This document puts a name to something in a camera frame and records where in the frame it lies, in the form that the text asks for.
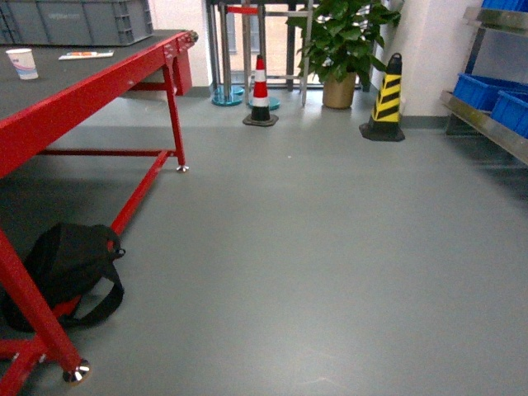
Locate black backpack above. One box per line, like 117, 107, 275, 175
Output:
23, 223, 125, 329

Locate paper cup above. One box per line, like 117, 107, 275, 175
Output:
6, 48, 39, 80

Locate yellow black traffic cone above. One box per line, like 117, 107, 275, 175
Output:
359, 53, 405, 142

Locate stanchion posts with base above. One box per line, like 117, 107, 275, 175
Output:
205, 1, 266, 107

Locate red table frame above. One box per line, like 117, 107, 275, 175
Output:
0, 30, 200, 396

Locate flat booklet on table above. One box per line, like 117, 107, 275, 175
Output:
59, 50, 115, 61

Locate grey plastic crate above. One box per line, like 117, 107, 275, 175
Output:
1, 1, 153, 46

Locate distant red white cone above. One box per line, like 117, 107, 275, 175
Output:
243, 54, 279, 127

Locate green potted plant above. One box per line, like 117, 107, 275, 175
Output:
286, 0, 401, 110

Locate blue storage bin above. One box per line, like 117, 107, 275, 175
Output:
491, 91, 527, 138
453, 73, 527, 111

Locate metal shelf rack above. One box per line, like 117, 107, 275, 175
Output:
441, 1, 527, 163

